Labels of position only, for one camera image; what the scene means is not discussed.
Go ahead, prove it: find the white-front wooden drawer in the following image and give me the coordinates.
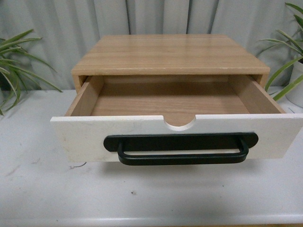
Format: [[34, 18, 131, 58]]
[[51, 75, 303, 162]]

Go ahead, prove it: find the black metal drawer handle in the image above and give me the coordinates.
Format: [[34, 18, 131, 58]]
[[103, 132, 258, 166]]

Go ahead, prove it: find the white plant pot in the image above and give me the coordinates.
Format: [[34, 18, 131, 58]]
[[285, 55, 303, 108]]

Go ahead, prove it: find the left green spider plant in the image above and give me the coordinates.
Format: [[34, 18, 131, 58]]
[[0, 29, 62, 116]]

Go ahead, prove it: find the grey-white curtain backdrop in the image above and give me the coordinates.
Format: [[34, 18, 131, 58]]
[[0, 0, 291, 89]]

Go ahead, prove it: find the green spider plant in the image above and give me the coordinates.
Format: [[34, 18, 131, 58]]
[[256, 0, 303, 101], [0, 29, 62, 116]]

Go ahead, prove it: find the wooden drawer cabinet shell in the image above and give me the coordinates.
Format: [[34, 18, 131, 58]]
[[71, 34, 270, 90]]

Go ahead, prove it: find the right green spider plant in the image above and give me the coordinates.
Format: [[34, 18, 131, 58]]
[[256, 0, 303, 101]]

